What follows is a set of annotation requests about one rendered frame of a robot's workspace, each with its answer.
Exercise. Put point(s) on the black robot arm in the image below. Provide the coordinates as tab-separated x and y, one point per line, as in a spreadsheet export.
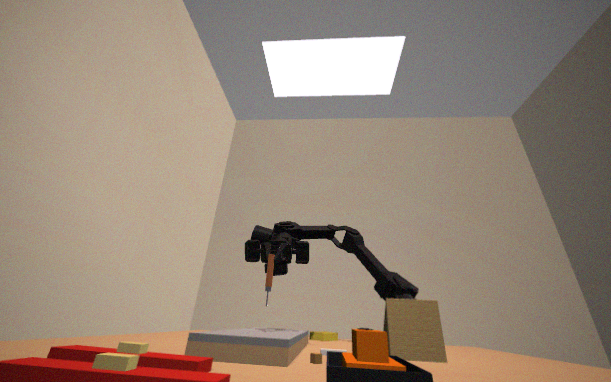
389	285

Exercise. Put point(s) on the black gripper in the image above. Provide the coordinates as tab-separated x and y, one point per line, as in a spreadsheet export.
280	246

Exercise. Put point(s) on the awl with brown handle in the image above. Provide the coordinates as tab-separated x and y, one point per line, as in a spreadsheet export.
269	275

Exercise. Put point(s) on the grey panel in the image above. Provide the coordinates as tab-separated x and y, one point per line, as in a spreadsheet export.
255	346

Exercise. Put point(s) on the red flat slab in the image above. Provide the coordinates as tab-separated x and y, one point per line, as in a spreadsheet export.
81	353
107	367

